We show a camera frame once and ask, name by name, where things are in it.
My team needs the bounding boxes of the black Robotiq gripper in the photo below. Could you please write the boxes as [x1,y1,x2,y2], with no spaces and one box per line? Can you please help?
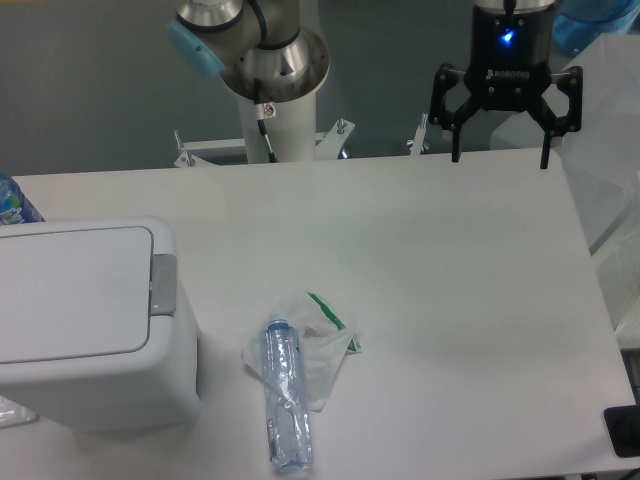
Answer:
[428,1,583,169]

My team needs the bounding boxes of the white push-button trash can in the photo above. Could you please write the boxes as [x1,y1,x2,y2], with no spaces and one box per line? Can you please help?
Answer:
[1,217,201,432]

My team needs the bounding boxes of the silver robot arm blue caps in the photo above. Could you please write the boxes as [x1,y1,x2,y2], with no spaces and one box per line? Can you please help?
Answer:
[166,1,583,165]

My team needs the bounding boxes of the blue plastic water jug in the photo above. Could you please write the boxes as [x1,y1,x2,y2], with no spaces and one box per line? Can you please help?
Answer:
[552,1,639,57]

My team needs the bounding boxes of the white green plastic bag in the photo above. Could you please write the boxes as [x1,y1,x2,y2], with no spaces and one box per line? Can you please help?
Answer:
[241,289,362,412]

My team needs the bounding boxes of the black device at table edge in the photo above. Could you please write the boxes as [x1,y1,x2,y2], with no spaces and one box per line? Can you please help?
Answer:
[604,405,639,458]

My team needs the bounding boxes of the crushed clear plastic bottle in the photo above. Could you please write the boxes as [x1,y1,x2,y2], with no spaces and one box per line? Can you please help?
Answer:
[259,316,314,474]

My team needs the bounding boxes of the blue labelled water bottle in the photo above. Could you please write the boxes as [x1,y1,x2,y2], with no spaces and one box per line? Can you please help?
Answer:
[1,174,45,225]

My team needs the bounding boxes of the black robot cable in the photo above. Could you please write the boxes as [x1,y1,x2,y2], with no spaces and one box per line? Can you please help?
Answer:
[247,0,279,164]

